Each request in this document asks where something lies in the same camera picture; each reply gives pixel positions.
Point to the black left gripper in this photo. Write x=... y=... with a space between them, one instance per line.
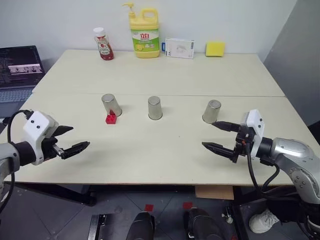
x=48 y=147

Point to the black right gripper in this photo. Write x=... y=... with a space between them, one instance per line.
x=242 y=142

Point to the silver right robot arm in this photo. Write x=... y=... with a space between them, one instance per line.
x=290 y=152

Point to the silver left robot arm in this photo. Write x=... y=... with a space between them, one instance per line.
x=10 y=156

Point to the upturned steel cup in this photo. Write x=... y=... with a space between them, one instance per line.
x=112 y=103
x=154 y=107
x=211 y=111

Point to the red toy block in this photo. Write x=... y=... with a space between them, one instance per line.
x=111 y=120

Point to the brown cardboard piece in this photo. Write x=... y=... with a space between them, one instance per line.
x=214 y=192

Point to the red floor tape square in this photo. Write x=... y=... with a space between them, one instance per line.
x=149 y=207
x=187 y=205

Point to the grey laptop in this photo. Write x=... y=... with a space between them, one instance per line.
x=20 y=67

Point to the yellow sponge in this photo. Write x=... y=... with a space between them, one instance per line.
x=215 y=49

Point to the white sneaker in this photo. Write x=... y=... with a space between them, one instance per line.
x=265 y=221

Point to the red ketchup bottle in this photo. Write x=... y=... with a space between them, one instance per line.
x=105 y=47

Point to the white cardboard box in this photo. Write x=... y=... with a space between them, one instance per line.
x=178 y=48

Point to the yellow dish soap bottle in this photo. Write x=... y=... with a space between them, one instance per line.
x=145 y=35

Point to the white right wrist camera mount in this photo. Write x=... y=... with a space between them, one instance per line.
x=255 y=125

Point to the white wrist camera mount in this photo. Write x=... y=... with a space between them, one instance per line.
x=255 y=125
x=37 y=125

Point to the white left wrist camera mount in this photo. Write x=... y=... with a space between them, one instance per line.
x=37 y=125

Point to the black table frame leg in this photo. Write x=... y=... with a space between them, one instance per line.
x=62 y=193
x=241 y=212

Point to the black metal floor bracket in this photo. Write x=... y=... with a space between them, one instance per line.
x=96 y=227

